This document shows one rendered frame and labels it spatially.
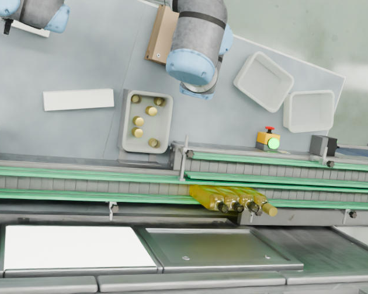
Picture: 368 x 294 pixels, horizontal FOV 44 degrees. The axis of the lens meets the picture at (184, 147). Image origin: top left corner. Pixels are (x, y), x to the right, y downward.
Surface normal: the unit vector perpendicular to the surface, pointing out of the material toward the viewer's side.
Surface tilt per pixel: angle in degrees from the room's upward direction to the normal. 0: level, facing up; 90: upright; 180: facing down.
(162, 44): 4
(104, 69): 0
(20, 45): 0
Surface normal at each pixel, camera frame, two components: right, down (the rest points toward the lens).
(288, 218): 0.34, 0.18
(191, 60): -0.04, 0.06
